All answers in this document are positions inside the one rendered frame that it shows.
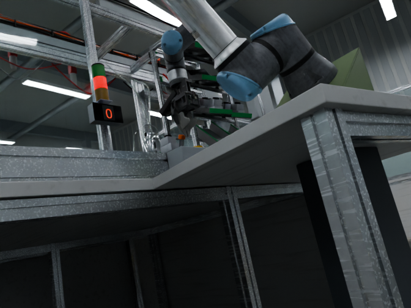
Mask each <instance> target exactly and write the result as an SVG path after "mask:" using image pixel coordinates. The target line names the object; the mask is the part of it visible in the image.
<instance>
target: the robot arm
mask: <svg viewBox="0 0 411 308"><path fill-rule="evenodd" d="M161 1H162V3H163V4H164V5H165V6H166V7H167V8H168V9H169V10H170V11H171V12H172V13H173V15H174V16H175V17H176V18H177V19H178V20H179V21H180V22H181V25H180V26H179V27H178V28H177V29H176V30H170V31H166V32H165V33H164V34H163V35H162V37H161V48H162V50H163V58H164V60H165V65H166V71H167V75H168V81H169V85H170V88H171V89H172V90H173V91H172V92H171V94H170V96H169V97H168V99H167V100H166V102H165V103H164V105H163V106H162V108H161V109H160V111H159V113H160V115H161V116H165V117H170V116H171V115H172V117H173V119H174V121H175V123H176V125H177V126H178V128H179V130H180V131H181V132H182V133H183V135H184V136H185V137H186V138H187V137H189V135H190V131H191V129H192V128H193V127H194V126H195V125H196V124H197V120H196V119H193V118H192V116H191V111H195V110H197V109H198V108H200V107H201V106H200V103H199V97H198V94H195V92H194V91H191V88H190V84H191V83H192V80H191V79H188V76H187V71H186V66H185V61H184V56H183V52H184V51H185V50H186V49H187V48H188V47H189V46H190V45H191V44H192V43H193V42H194V41H195V40H197V41H198V42H199V44H200V45H201V46H202V47H203V48H204V49H205V50H206V51H207V52H208V53H209V54H210V56H211V57H212V58H213V59H214V61H215V66H214V69H215V70H216V71H217V72H218V74H217V82H218V83H219V85H220V87H221V88H222V89H223V90H224V91H225V92H226V93H228V94H229V95H230V96H232V97H234V98H235V99H237V100H240V101H251V100H252V99H254V98H255V97H256V96H257V95H258V94H260V93H261V92H262V90H263V89H264V88H265V87H266V86H267V85H268V84H269V83H270V82H271V81H272V80H273V79H274V78H275V77H276V76H277V75H278V74H280V76H281V77H282V78H283V81H284V83H285V86H286V89H287V91H288V93H289V97H290V98H291V99H293V98H295V97H297V96H299V95H301V94H302V93H304V92H306V91H307V90H310V89H311V88H313V87H314V86H316V85H318V84H320V83H322V84H330V83H331V81H332V80H333V79H334V78H335V76H336V75H337V72H338V69H337V68H336V67H335V65H334V64H333V63H332V62H330V61H328V60H327V59H326V58H324V57H323V56H321V55H320V54H318V53H317V52H316V51H315V50H314V48H313V47H312V46H311V44H310V43H309V41H307V39H306V38H305V36H304V35H303V34H302V32H301V31H300V30H299V28H298V27H297V26H296V23H295V22H293V21H292V20H291V18H290V17H289V16H288V15H287V14H285V13H282V14H281V15H278V16H277V17H276V18H274V19H273V20H272V21H270V22H268V23H267V24H265V25H264V26H263V27H261V28H260V29H258V30H257V31H256V32H254V33H253V34H251V35H250V38H251V41H252V42H251V43H250V42H249V41H248V40H247V39H246V38H238V37H237V36H236V35H235V34H234V33H233V32H232V31H231V29H230V28H229V27H228V26H227V25H226V23H225V22H224V21H223V20H222V19H221V18H220V17H219V16H218V14H217V13H216V12H215V11H214V10H213V9H212V8H211V6H210V5H209V4H208V3H207V2H206V0H161Z"/></svg>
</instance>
